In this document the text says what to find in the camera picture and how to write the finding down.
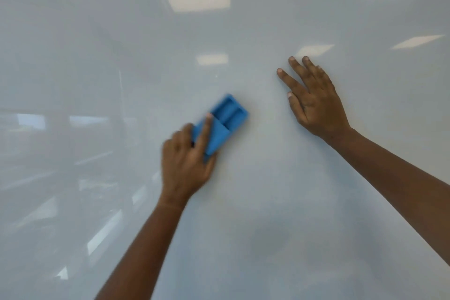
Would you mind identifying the person's left hand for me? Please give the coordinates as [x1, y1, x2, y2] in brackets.
[158, 114, 217, 210]

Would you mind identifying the person's right hand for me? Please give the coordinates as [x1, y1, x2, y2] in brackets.
[276, 56, 353, 141]

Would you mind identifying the blue whiteboard eraser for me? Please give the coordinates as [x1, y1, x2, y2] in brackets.
[191, 94, 250, 162]

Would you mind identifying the person's right forearm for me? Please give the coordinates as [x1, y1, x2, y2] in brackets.
[328, 127, 450, 267]

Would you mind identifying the person's left forearm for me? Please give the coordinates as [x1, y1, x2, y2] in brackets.
[94, 202, 188, 300]

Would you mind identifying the white glossy whiteboard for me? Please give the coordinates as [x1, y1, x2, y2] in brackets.
[0, 0, 450, 300]

